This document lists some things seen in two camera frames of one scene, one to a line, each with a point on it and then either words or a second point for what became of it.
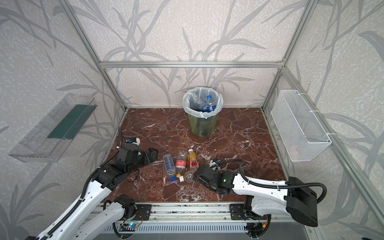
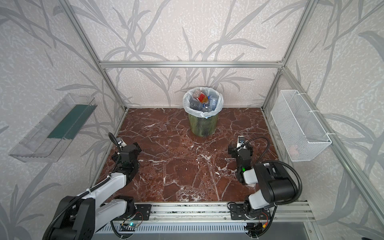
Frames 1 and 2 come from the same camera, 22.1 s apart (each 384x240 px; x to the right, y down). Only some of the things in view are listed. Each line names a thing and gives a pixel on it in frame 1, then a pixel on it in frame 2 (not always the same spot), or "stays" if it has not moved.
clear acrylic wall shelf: [47, 140] stays
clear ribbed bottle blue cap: [170, 167] -> [212, 101]
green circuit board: [129, 225] stays
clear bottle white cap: [189, 175] -> [196, 105]
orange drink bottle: [192, 158] -> [201, 97]
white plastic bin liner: [202, 92] stays
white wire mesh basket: [302, 133] stays
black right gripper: [199, 174] -> [237, 151]
